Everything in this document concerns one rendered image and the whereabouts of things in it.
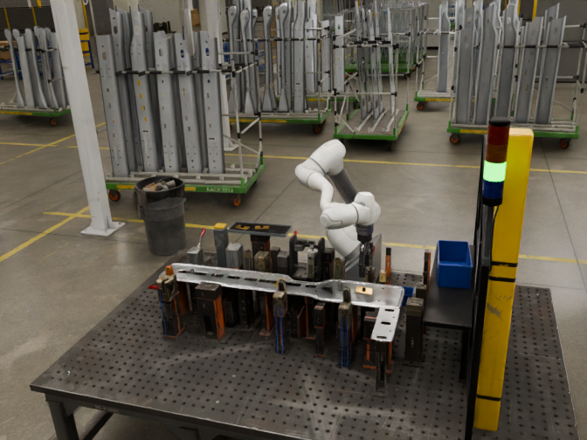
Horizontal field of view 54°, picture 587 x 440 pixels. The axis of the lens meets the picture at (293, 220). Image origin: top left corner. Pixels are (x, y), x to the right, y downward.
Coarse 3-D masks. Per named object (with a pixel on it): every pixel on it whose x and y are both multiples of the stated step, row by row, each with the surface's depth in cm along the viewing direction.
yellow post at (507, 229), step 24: (528, 144) 197; (528, 168) 201; (504, 192) 206; (504, 216) 210; (504, 240) 213; (504, 264) 216; (504, 288) 220; (504, 312) 224; (504, 336) 227; (480, 360) 235; (504, 360) 232; (480, 384) 239; (480, 408) 243
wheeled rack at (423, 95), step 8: (520, 16) 1115; (520, 24) 1039; (424, 32) 1128; (432, 32) 1122; (440, 32) 1118; (448, 32) 1112; (520, 32) 1044; (424, 40) 1192; (424, 48) 1197; (424, 56) 1203; (432, 56) 1198; (424, 64) 1210; (416, 72) 1134; (416, 80) 1138; (416, 88) 1144; (416, 96) 1149; (424, 96) 1150; (432, 96) 1145; (440, 96) 1141; (448, 96) 1136; (512, 96) 1100
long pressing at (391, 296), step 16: (176, 272) 329; (208, 272) 327; (224, 272) 327; (240, 272) 326; (256, 272) 325; (240, 288) 311; (256, 288) 309; (272, 288) 308; (288, 288) 307; (304, 288) 306; (320, 288) 306; (336, 288) 305; (352, 288) 304; (384, 288) 303; (400, 288) 302; (352, 304) 291; (368, 304) 289; (384, 304) 288; (400, 304) 288
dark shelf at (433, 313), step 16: (432, 272) 310; (432, 288) 295; (448, 288) 294; (464, 288) 294; (432, 304) 281; (448, 304) 280; (464, 304) 280; (432, 320) 267; (448, 320) 267; (464, 320) 266
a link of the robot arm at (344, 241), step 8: (328, 232) 365; (336, 232) 362; (344, 232) 363; (352, 232) 363; (328, 240) 369; (336, 240) 363; (344, 240) 362; (352, 240) 363; (336, 248) 366; (344, 248) 363; (352, 248) 363; (344, 256) 367
